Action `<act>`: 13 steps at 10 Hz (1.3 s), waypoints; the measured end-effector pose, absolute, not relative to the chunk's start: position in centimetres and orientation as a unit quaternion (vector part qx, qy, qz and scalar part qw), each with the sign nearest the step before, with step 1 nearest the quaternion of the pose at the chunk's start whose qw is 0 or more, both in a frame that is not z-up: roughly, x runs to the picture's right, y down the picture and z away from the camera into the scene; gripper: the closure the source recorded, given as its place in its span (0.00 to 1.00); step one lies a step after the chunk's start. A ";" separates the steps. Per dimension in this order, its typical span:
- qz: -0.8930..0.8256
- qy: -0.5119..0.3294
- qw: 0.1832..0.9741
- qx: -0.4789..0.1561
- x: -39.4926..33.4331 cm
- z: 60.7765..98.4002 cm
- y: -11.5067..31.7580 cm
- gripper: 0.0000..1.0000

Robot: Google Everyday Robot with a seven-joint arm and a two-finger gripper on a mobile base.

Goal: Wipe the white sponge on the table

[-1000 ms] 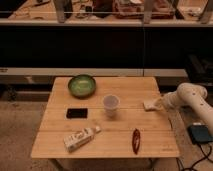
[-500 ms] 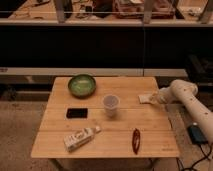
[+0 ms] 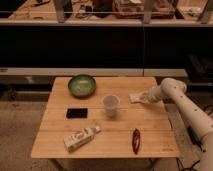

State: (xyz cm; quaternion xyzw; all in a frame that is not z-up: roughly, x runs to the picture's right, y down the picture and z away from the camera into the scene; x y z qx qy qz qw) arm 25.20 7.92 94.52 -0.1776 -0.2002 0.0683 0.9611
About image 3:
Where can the green bowl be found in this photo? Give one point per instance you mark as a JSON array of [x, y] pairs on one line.
[[82, 85]]

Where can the clear plastic cup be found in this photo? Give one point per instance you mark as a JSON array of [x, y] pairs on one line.
[[110, 103]]

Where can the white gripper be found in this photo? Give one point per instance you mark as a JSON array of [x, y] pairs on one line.
[[153, 95]]

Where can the cluttered wooden shelf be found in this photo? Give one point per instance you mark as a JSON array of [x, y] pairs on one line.
[[107, 12]]

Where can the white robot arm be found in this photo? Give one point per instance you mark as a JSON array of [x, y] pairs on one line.
[[200, 122]]

